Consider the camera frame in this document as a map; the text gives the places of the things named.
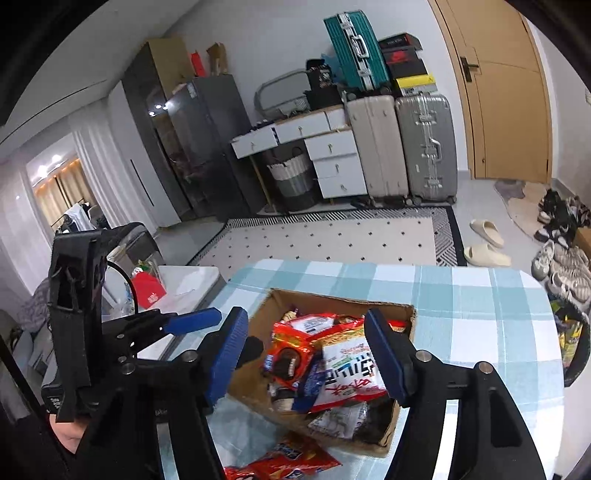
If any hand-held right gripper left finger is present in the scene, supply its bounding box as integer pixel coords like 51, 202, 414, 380
83, 307, 250, 480

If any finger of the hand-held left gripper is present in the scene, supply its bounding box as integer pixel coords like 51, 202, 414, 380
235, 336, 265, 370
106, 308, 221, 354

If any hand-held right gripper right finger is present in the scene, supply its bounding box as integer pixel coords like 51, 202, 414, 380
365, 308, 561, 480

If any red cookie packet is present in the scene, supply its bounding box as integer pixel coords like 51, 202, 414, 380
224, 436, 342, 480
263, 320, 324, 393

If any brown cardboard box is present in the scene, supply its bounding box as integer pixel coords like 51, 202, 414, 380
226, 288, 419, 457

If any white red noodle packet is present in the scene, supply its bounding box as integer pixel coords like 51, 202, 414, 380
309, 330, 389, 414

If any blue snack packet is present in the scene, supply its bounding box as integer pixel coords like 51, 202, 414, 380
291, 355, 331, 411

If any red white snack packet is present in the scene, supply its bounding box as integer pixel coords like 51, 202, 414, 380
288, 313, 365, 342

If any white printed snack packet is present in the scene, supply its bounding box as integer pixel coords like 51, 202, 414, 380
307, 401, 370, 439

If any person's left hand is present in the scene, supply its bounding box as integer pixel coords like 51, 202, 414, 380
50, 415, 88, 457

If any white side table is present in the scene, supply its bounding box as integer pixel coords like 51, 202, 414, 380
104, 263, 227, 361

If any red gift bag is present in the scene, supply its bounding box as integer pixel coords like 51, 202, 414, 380
130, 270, 167, 310

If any grey chair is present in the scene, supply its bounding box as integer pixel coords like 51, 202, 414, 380
106, 225, 162, 268

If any beige curtain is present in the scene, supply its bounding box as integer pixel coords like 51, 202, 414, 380
34, 159, 95, 227

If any patterned rug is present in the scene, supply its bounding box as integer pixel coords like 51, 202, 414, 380
189, 205, 469, 268

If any beige slipper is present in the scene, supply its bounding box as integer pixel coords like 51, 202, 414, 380
463, 244, 512, 267
470, 218, 506, 247

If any grey white woven basket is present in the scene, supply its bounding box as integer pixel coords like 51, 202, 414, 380
267, 148, 317, 212

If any dark grey fridge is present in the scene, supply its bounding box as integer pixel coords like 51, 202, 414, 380
164, 76, 269, 217

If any group of shoes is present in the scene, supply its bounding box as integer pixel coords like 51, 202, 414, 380
531, 240, 591, 303

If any dark tall cabinet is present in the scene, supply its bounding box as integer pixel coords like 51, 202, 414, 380
122, 38, 195, 229

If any beige suitcase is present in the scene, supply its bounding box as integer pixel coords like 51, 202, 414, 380
345, 95, 411, 206

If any irregular floor mat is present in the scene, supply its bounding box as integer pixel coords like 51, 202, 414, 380
494, 180, 561, 241

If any silver suitcase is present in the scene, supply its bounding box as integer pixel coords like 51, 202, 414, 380
394, 92, 459, 206

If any white desk with drawers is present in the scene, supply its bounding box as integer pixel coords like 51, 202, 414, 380
231, 106, 368, 213

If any pile of black shoes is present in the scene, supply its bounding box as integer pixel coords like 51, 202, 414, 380
533, 188, 585, 243

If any arched mirror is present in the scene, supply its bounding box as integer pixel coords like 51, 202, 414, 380
255, 69, 311, 121

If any yellow black box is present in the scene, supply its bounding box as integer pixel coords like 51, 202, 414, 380
392, 74, 437, 96

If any black printed bag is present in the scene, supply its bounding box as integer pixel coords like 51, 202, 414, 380
305, 58, 334, 88

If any wooden door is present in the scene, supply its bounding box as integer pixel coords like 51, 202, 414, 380
427, 0, 555, 185

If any black red shoe box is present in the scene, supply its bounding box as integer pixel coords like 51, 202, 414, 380
381, 46, 424, 66

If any teal suitcase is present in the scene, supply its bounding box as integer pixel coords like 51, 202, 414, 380
323, 13, 393, 93

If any black cable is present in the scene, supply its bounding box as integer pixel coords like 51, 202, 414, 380
108, 261, 138, 319

